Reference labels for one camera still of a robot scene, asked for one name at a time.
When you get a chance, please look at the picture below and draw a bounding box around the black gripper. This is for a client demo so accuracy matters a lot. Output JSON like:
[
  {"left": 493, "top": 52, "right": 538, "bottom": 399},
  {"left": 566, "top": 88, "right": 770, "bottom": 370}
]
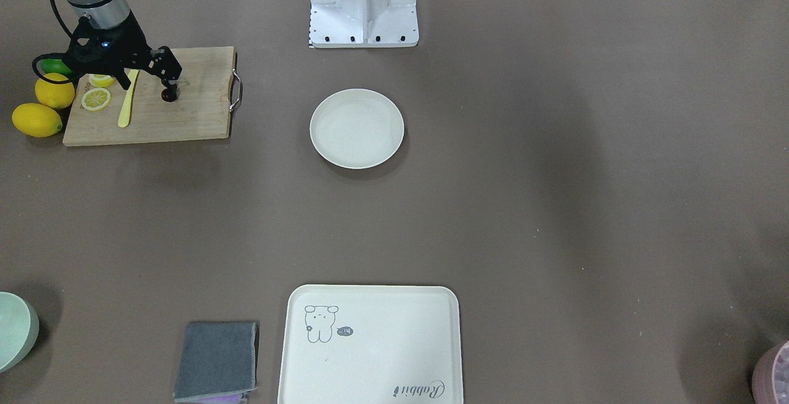
[{"left": 62, "top": 12, "right": 182, "bottom": 90}]

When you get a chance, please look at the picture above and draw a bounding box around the dark red cherry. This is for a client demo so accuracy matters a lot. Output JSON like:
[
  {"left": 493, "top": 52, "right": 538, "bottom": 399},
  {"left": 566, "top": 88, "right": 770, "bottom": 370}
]
[{"left": 161, "top": 88, "right": 179, "bottom": 102}]

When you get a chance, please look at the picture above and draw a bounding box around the beige round plate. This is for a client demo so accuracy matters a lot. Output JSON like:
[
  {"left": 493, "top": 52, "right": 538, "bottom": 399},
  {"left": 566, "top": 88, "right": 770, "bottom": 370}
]
[{"left": 308, "top": 88, "right": 406, "bottom": 170}]

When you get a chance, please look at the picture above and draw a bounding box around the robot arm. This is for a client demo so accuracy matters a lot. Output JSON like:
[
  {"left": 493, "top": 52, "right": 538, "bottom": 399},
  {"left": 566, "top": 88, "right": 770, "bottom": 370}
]
[{"left": 32, "top": 0, "right": 182, "bottom": 102}]

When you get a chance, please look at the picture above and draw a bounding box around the cream rabbit tray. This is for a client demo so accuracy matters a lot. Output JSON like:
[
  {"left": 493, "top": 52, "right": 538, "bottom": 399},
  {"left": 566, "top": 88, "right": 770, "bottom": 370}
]
[{"left": 278, "top": 285, "right": 464, "bottom": 403}]

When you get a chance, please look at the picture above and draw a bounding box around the wooden cutting board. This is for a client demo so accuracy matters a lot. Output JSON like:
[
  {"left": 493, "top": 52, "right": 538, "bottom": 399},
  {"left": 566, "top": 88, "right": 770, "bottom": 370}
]
[{"left": 63, "top": 46, "right": 243, "bottom": 147}]

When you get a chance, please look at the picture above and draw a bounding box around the lemon slice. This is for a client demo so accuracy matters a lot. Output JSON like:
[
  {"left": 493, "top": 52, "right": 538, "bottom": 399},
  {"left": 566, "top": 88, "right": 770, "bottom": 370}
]
[
  {"left": 88, "top": 73, "right": 116, "bottom": 88},
  {"left": 81, "top": 88, "right": 112, "bottom": 112}
]

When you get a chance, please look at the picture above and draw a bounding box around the yellow plastic knife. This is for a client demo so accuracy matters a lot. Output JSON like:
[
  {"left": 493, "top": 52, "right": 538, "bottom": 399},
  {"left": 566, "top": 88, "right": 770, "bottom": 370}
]
[{"left": 117, "top": 69, "right": 140, "bottom": 128}]

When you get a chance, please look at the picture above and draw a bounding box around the whole yellow lemon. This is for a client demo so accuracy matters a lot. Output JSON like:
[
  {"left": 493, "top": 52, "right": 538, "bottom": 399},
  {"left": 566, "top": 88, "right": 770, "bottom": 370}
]
[
  {"left": 12, "top": 103, "right": 63, "bottom": 138},
  {"left": 35, "top": 73, "right": 76, "bottom": 110}
]

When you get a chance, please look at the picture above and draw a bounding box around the green lime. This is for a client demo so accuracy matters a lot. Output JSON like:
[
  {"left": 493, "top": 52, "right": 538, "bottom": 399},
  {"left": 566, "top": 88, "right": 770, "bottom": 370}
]
[{"left": 39, "top": 58, "right": 73, "bottom": 77}]

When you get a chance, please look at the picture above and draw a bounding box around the mint green bowl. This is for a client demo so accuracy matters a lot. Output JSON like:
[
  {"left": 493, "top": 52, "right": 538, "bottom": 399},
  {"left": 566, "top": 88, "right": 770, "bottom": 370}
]
[{"left": 1, "top": 292, "right": 39, "bottom": 373}]

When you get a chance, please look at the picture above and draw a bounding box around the grey folded cloth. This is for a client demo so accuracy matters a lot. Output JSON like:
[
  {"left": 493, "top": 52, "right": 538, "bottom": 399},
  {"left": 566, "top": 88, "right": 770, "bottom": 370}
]
[{"left": 174, "top": 321, "right": 258, "bottom": 403}]

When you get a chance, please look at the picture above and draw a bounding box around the pink bowl with ice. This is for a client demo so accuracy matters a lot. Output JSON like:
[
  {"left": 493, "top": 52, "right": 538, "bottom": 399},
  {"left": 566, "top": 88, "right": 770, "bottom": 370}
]
[{"left": 751, "top": 341, "right": 788, "bottom": 403}]

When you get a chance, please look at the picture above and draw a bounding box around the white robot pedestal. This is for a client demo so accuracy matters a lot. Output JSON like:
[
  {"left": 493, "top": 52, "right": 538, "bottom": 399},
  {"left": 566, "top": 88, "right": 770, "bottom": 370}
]
[{"left": 308, "top": 0, "right": 420, "bottom": 48}]

